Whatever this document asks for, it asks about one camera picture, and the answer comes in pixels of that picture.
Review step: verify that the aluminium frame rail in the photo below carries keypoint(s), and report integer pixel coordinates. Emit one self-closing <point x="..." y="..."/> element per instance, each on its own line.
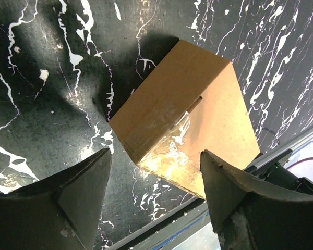
<point x="289" y="145"/>

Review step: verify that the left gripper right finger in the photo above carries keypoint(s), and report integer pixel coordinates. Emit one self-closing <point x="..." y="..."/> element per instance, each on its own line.
<point x="260" y="208"/>

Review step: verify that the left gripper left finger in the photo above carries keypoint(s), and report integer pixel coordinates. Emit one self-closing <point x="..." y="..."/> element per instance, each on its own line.
<point x="59" y="212"/>

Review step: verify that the brown cardboard express box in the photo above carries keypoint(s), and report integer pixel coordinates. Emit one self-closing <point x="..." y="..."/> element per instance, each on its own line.
<point x="189" y="103"/>

